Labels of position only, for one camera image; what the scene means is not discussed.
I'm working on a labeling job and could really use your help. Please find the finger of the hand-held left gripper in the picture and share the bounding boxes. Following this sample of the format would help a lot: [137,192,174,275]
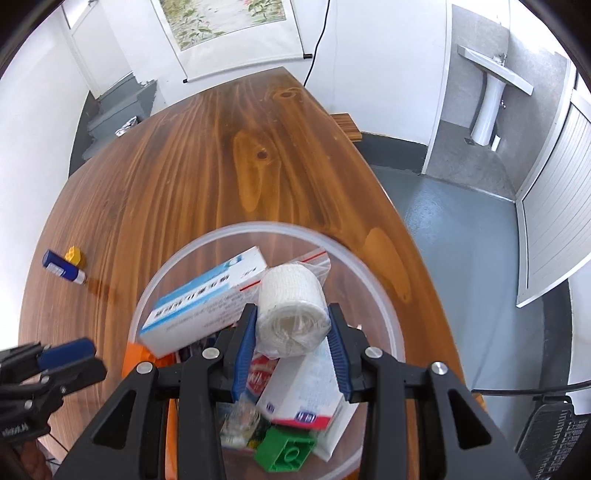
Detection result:
[0,338,96,372]
[0,357,108,417]

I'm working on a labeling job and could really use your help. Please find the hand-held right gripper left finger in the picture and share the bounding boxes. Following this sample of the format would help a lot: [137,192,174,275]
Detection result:
[55,302,258,480]

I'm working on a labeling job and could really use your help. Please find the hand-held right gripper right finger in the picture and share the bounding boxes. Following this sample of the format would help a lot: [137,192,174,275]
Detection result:
[327,302,532,480]

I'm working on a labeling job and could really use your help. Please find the red and blue card box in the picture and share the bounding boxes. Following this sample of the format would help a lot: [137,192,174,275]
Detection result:
[245,353,280,407]

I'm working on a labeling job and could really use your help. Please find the small white medicine box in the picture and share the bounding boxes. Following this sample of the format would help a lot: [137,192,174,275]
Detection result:
[255,339,356,462]

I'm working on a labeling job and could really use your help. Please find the orange tube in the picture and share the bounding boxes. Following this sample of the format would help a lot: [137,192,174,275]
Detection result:
[122,344,180,480]

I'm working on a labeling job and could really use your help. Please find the white bandage roll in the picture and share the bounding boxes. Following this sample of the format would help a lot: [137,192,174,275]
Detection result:
[255,264,332,357]

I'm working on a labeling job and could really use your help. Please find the blue and white mask packet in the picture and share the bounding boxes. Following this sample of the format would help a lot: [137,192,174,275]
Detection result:
[219,399,271,450]

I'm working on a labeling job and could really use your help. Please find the long white medicine box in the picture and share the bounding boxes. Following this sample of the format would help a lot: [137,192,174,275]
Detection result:
[139,246,269,358]

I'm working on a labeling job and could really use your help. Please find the clear plastic bowl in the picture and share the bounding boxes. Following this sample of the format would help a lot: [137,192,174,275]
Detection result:
[128,222,407,480]

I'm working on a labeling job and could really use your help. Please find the clear zip bag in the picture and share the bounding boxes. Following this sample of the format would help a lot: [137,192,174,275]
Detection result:
[288,248,332,287]

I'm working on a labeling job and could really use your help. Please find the green toy block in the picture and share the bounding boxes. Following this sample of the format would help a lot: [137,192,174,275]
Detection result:
[253,425,319,474]

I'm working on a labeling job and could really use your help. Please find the wooden desktop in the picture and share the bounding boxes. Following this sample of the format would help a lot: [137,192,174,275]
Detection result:
[17,66,485,480]

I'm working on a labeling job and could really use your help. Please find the person's left hand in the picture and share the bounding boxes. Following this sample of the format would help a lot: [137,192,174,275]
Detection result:
[9,440,51,480]

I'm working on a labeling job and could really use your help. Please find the dark blue tube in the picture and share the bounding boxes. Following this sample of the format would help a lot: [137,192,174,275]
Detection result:
[42,250,88,284]

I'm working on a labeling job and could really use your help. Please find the wooden stool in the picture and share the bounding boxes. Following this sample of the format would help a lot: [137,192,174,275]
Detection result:
[330,113,362,141]

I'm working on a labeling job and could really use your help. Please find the black mesh chair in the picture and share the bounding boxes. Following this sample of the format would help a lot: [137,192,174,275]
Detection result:
[515,394,591,480]

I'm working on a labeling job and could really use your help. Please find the white ribbed door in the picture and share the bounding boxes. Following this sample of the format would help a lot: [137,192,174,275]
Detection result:
[515,69,591,308]

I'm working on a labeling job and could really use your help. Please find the grey stairs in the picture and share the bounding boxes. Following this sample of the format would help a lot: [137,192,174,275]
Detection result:
[81,74,158,160]

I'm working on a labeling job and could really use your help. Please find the plain white door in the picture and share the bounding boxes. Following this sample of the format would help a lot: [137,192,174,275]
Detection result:
[62,0,134,100]

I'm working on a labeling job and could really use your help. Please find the hanging scroll painting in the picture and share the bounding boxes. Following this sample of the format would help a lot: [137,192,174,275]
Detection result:
[150,0,311,84]

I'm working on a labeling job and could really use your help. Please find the thick black cable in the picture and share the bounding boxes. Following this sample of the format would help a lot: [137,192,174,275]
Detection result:
[471,381,591,398]

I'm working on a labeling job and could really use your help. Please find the white pedestal sink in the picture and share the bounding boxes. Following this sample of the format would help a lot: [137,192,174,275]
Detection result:
[457,45,535,145]

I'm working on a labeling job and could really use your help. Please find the black power cable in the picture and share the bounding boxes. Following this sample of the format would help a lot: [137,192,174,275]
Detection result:
[302,0,331,86]

